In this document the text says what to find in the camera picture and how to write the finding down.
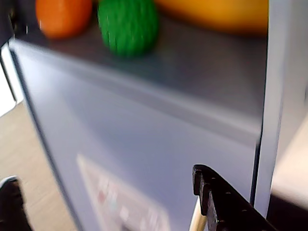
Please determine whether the white appliance control sticker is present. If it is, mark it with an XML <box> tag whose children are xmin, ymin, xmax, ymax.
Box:
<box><xmin>76</xmin><ymin>154</ymin><xmax>170</xmax><ymax>231</ymax></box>

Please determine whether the orange toy fruit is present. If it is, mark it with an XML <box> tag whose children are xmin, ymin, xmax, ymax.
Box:
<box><xmin>35</xmin><ymin>0</ymin><xmax>93</xmax><ymax>39</ymax></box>

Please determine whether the green toy pineapple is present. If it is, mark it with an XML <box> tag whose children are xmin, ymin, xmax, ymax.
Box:
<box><xmin>97</xmin><ymin>0</ymin><xmax>159</xmax><ymax>58</ymax></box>

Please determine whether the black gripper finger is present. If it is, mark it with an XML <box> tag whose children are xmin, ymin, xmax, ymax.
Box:
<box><xmin>0</xmin><ymin>175</ymin><xmax>33</xmax><ymax>231</ymax></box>
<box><xmin>192</xmin><ymin>164</ymin><xmax>280</xmax><ymax>231</ymax></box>

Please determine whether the gold bar handle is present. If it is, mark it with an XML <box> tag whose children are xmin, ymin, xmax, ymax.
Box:
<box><xmin>189</xmin><ymin>196</ymin><xmax>208</xmax><ymax>231</ymax></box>

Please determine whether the yellow toy fruit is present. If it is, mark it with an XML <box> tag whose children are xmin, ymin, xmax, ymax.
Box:
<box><xmin>154</xmin><ymin>0</ymin><xmax>269</xmax><ymax>37</ymax></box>

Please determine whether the light blue toy kitchen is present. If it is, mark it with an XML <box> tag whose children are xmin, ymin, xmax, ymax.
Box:
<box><xmin>0</xmin><ymin>0</ymin><xmax>308</xmax><ymax>231</ymax></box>

